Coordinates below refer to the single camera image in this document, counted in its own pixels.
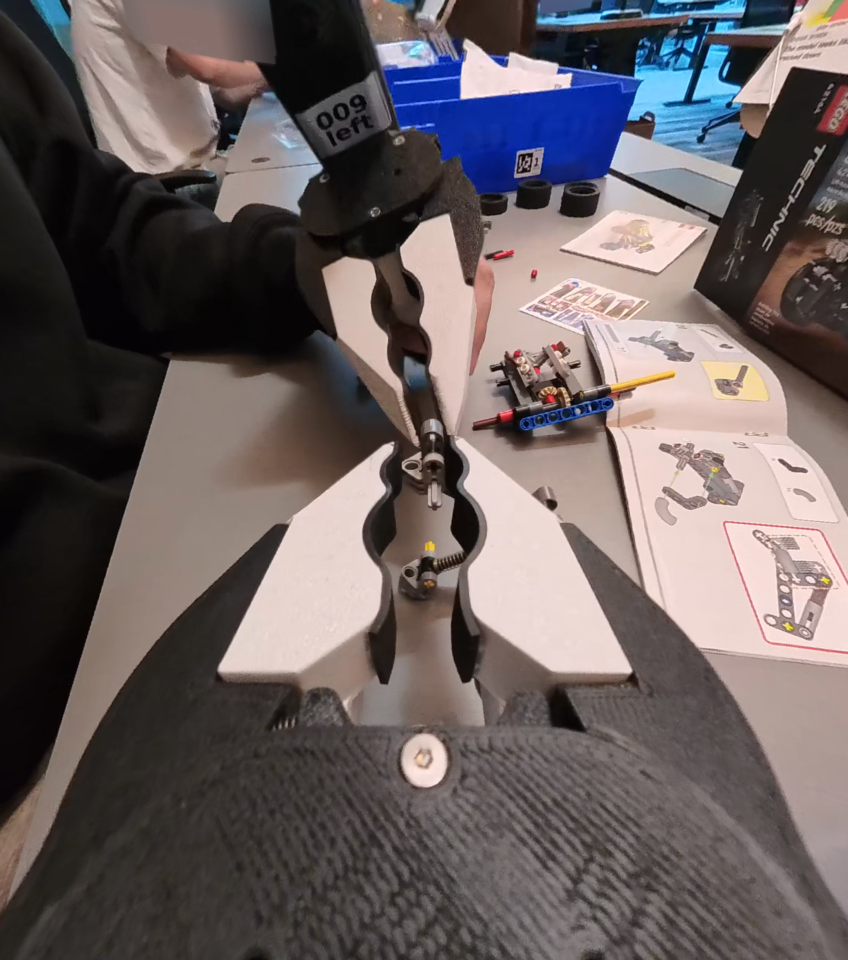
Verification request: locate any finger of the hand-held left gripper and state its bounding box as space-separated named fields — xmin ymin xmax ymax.
xmin=321 ymin=251 xmax=416 ymax=447
xmin=397 ymin=216 xmax=480 ymax=438

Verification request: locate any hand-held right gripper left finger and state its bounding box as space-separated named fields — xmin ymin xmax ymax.
xmin=216 ymin=441 xmax=401 ymax=690

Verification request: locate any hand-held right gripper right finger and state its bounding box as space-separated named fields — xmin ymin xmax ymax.
xmin=451 ymin=438 xmax=635 ymax=690

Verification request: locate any toy car chassis assembly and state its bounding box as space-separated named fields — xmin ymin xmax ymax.
xmin=471 ymin=339 xmax=678 ymax=436

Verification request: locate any grey toy connector assembly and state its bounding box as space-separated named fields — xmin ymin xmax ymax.
xmin=400 ymin=418 xmax=449 ymax=513

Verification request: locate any person's left forearm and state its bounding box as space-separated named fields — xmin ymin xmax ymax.
xmin=90 ymin=146 xmax=335 ymax=361

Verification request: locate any toy set box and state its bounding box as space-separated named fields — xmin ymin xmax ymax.
xmin=694 ymin=66 xmax=848 ymax=436

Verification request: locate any person's left hand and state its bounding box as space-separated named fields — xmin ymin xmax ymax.
xmin=467 ymin=257 xmax=498 ymax=378

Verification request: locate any sticker sheet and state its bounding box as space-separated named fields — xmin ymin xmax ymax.
xmin=519 ymin=277 xmax=651 ymax=336

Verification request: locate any open instruction booklet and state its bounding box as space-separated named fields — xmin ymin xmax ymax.
xmin=583 ymin=318 xmax=848 ymax=675

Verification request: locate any crumpled white paper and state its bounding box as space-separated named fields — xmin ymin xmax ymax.
xmin=460 ymin=39 xmax=574 ymax=100

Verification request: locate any blue storage bin with label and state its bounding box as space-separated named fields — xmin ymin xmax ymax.
xmin=381 ymin=54 xmax=644 ymax=195

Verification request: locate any small closed instruction booklet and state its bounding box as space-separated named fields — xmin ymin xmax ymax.
xmin=560 ymin=210 xmax=709 ymax=276

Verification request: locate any dark office desk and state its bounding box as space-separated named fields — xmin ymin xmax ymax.
xmin=535 ymin=0 xmax=793 ymax=57

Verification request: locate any person's black sweater torso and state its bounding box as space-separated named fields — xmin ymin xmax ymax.
xmin=0 ymin=0 xmax=170 ymax=852

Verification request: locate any office chair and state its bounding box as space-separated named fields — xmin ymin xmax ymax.
xmin=694 ymin=30 xmax=770 ymax=144

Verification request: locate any printed paper sheet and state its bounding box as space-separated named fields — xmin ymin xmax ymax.
xmin=733 ymin=0 xmax=848 ymax=106

